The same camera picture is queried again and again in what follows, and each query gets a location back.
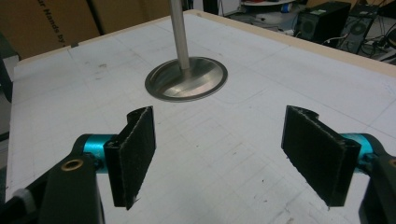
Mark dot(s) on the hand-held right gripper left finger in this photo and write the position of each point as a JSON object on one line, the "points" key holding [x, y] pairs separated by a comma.
{"points": [[132, 158]]}

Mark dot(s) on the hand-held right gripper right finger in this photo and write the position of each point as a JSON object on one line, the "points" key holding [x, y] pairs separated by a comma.
{"points": [[320, 155]]}

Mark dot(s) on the metal stand with round base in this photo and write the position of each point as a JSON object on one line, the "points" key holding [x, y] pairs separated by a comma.
{"points": [[186, 77]]}

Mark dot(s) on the grey mesh computer tower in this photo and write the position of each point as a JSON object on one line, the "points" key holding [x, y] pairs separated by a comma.
{"points": [[358, 31]]}

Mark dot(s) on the black computer tower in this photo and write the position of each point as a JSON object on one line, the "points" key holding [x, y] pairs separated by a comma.
{"points": [[320, 23]]}

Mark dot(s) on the large cardboard box with lettering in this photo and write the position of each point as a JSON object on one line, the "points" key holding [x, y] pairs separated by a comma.
{"points": [[37, 25]]}

